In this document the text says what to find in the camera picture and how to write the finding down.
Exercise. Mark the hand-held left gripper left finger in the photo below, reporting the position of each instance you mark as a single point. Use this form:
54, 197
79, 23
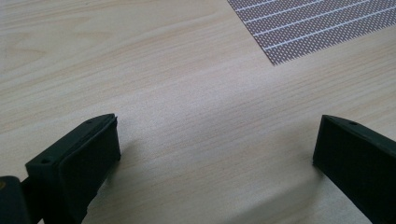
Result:
77, 168

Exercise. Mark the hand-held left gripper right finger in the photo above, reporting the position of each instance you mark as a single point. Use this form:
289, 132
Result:
358, 161

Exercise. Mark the striped woven placemat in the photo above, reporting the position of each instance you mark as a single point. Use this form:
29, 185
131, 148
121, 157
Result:
311, 28

